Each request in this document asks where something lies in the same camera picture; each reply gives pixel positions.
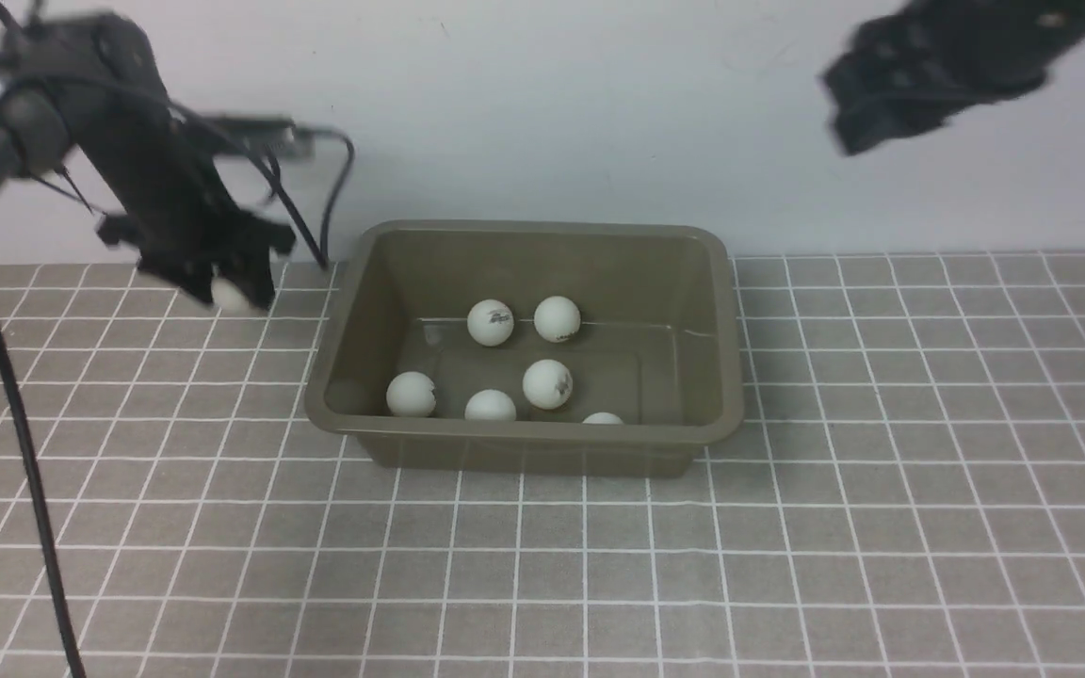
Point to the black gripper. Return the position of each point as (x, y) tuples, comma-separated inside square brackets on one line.
[(903, 74), (188, 254)]

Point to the grey checked tablecloth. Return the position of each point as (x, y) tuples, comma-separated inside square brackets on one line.
[(906, 497)]

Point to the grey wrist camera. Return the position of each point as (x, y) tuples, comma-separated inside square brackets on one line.
[(275, 136)]

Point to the white table-tennis ball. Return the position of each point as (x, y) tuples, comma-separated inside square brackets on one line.
[(548, 384), (411, 394), (557, 319), (490, 323), (229, 299), (490, 405), (603, 418)]

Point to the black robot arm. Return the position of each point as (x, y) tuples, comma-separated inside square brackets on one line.
[(89, 82), (1064, 19)]

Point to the olive green plastic bin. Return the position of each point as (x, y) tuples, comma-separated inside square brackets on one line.
[(659, 346)]

